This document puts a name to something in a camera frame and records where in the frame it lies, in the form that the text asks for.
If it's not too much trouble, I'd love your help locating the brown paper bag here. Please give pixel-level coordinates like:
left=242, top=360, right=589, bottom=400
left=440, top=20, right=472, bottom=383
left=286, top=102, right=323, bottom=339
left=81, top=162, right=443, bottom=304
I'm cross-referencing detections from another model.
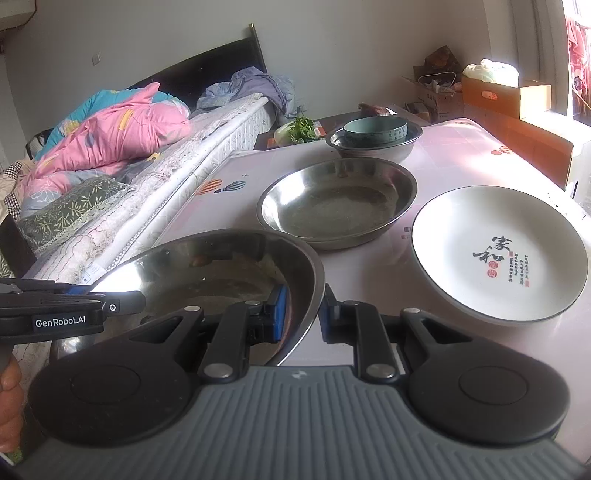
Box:
left=425, top=45, right=464, bottom=75

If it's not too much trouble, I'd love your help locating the white quilted mattress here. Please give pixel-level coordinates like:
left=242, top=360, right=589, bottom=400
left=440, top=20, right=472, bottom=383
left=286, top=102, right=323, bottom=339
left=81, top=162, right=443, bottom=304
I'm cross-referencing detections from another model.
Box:
left=18, top=92, right=278, bottom=370

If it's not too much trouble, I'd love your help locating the white plastic bag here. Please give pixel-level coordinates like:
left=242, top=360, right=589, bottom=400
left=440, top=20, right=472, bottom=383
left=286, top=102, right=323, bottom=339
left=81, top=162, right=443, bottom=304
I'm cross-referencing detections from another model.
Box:
left=463, top=58, right=520, bottom=86

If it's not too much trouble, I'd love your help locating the large white-sided cardboard box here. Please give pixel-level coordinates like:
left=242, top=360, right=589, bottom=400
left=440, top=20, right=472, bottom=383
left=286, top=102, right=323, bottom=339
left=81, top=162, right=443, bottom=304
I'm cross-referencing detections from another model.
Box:
left=464, top=108, right=591, bottom=199

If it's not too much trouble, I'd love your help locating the green ceramic bowl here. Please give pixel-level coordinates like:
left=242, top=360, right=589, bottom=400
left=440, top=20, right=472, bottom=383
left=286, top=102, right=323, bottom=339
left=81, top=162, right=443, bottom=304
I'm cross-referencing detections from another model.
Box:
left=342, top=116, right=409, bottom=148

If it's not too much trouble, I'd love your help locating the green leafy lettuce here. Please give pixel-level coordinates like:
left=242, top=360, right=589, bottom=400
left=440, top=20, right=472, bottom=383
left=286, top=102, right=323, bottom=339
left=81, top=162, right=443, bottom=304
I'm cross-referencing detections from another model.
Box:
left=274, top=117, right=320, bottom=147

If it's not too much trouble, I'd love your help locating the black bed headboard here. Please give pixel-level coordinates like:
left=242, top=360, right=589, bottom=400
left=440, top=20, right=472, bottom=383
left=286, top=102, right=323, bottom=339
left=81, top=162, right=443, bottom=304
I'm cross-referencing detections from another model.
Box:
left=25, top=37, right=267, bottom=158

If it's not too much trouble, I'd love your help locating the person's left hand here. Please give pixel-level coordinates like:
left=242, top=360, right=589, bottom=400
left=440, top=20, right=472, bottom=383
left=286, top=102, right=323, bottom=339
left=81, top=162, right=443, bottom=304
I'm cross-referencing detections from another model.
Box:
left=0, top=355, right=24, bottom=455

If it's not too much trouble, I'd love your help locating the white printed ceramic plate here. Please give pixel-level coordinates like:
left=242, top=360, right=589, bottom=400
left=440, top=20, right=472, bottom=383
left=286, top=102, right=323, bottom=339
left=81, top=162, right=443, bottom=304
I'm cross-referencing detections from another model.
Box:
left=410, top=185, right=590, bottom=327

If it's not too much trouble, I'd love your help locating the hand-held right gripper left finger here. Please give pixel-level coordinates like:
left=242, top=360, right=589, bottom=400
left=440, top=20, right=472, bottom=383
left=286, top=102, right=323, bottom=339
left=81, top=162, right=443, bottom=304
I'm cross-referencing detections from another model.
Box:
left=129, top=284, right=289, bottom=384

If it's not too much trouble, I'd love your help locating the grey-blue clothes pile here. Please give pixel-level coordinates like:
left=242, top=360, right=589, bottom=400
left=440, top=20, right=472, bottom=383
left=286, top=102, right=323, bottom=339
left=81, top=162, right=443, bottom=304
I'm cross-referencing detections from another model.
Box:
left=196, top=67, right=296, bottom=118

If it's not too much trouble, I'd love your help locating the green floral pillow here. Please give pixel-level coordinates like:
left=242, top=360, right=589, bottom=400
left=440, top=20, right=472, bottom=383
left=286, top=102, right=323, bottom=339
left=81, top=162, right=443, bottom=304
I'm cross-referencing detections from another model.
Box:
left=16, top=176, right=134, bottom=254

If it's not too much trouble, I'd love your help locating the checked cloth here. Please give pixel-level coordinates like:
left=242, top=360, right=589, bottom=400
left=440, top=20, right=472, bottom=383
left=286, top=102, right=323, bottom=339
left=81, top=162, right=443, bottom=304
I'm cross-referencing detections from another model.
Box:
left=0, top=159, right=28, bottom=222

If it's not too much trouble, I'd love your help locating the red floral cloth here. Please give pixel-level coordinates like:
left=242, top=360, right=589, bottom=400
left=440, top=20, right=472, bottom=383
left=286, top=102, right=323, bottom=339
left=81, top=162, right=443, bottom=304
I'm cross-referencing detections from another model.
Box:
left=566, top=14, right=591, bottom=100

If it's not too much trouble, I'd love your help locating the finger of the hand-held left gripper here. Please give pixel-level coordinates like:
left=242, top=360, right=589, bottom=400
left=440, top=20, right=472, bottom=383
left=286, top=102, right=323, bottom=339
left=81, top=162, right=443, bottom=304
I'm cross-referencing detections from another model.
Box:
left=92, top=291, right=146, bottom=315
left=46, top=282, right=95, bottom=296

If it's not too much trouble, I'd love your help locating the small open cardboard box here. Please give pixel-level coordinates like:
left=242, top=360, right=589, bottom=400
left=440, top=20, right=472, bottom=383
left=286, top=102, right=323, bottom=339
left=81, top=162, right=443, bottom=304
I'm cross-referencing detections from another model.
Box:
left=401, top=74, right=465, bottom=124

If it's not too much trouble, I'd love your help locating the deep steel bowl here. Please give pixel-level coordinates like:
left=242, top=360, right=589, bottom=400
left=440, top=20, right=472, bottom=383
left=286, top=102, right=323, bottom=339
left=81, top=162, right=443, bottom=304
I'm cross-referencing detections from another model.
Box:
left=325, top=121, right=424, bottom=164

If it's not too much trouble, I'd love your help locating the orange-brown cardboard box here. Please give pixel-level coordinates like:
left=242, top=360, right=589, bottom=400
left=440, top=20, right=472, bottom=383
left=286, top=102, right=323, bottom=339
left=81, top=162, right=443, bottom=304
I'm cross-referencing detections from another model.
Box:
left=462, top=76, right=552, bottom=120

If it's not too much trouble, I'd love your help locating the shallow steel plate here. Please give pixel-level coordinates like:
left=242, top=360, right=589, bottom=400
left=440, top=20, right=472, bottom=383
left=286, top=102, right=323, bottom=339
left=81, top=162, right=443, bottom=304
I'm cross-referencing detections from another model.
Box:
left=256, top=157, right=419, bottom=251
left=50, top=228, right=326, bottom=370

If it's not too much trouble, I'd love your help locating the white air conditioner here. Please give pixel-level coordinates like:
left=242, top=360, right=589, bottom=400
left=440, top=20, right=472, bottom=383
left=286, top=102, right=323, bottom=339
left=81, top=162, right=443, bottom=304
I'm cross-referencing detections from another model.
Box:
left=0, top=0, right=37, bottom=33

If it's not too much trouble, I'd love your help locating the pink floral quilt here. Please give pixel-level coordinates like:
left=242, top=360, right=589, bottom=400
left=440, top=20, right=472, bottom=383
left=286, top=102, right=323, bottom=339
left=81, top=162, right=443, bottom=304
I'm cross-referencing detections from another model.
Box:
left=14, top=82, right=192, bottom=199

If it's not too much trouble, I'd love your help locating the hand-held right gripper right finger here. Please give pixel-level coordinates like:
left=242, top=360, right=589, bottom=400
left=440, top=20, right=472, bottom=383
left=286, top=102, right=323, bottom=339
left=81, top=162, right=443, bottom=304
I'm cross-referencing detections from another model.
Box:
left=320, top=284, right=462, bottom=384

